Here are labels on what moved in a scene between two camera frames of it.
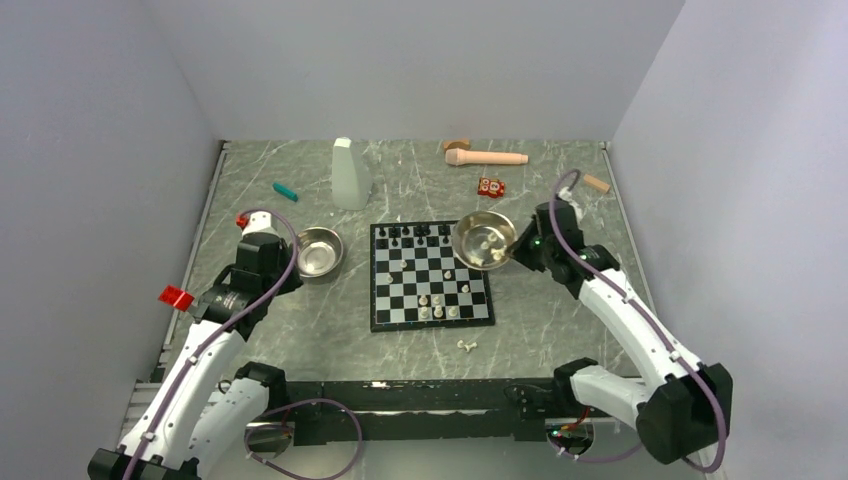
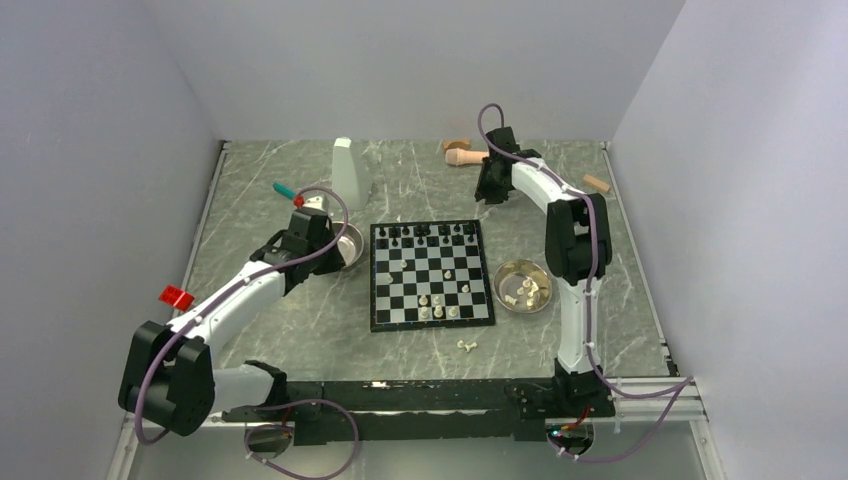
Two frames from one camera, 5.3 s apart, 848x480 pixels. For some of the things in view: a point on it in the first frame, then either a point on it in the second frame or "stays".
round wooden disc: [456, 144] stays
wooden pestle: [457, 157] stays
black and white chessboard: [418, 281] stays
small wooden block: [596, 183] stays
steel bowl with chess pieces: [481, 239] → [522, 286]
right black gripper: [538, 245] → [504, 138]
